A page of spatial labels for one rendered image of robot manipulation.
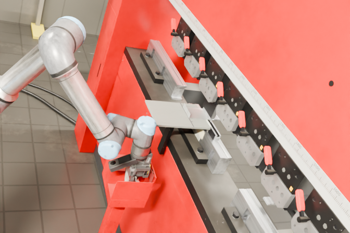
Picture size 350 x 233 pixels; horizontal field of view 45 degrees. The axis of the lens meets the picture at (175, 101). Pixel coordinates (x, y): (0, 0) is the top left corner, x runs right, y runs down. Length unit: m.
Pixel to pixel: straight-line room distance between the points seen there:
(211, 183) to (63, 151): 1.49
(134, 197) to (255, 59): 0.75
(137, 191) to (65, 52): 0.69
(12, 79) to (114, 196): 0.61
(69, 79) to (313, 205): 0.86
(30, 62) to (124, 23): 1.06
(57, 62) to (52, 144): 1.72
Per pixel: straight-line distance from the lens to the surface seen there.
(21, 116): 3.26
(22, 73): 1.61
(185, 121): 1.83
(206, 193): 1.72
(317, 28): 1.40
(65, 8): 4.57
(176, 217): 1.86
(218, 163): 1.79
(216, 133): 1.86
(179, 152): 1.86
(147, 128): 1.57
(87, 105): 1.43
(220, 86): 1.72
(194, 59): 2.00
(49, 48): 1.39
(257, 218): 1.59
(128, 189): 1.75
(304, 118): 1.38
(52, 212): 2.62
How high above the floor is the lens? 1.96
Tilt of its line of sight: 30 degrees down
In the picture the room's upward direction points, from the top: 22 degrees clockwise
